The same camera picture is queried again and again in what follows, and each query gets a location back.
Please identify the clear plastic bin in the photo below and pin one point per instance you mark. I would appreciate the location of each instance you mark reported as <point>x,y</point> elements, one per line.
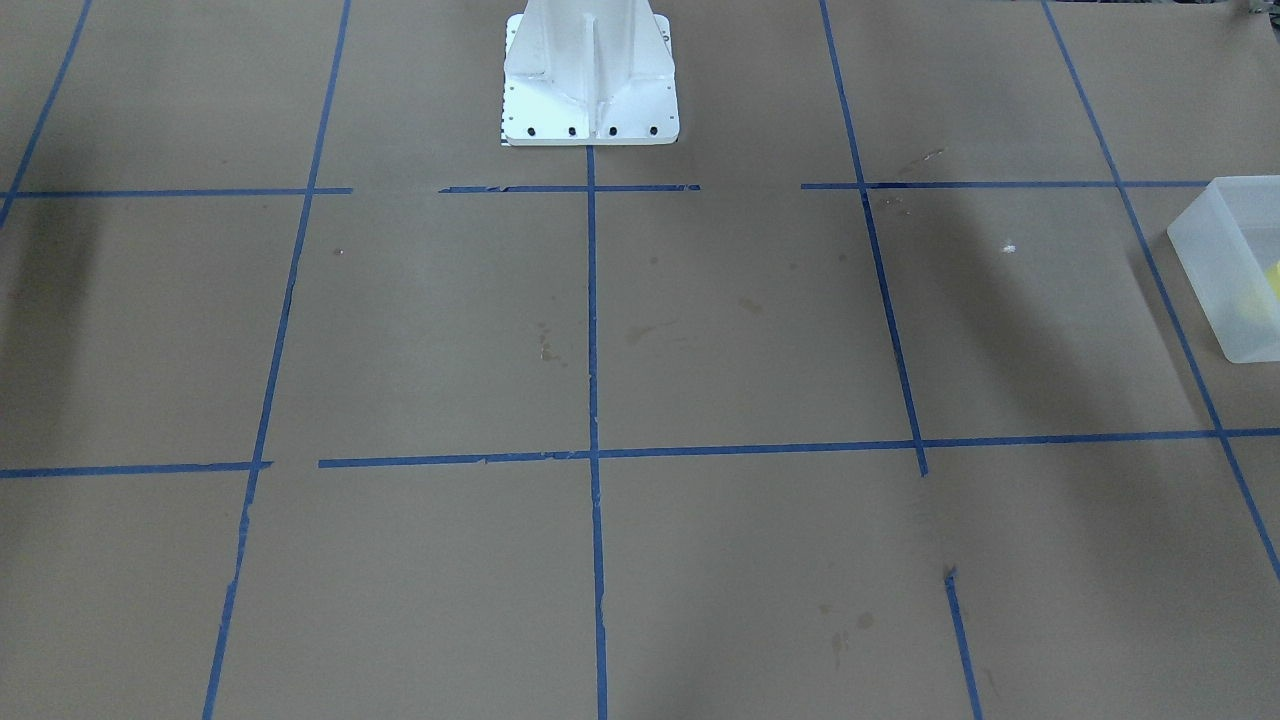
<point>1224,240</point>

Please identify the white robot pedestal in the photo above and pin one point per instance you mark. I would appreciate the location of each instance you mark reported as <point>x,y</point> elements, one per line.
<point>589,73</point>

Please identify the yellow plastic cup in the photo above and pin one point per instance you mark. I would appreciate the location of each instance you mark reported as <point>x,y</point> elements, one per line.
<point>1272,276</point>

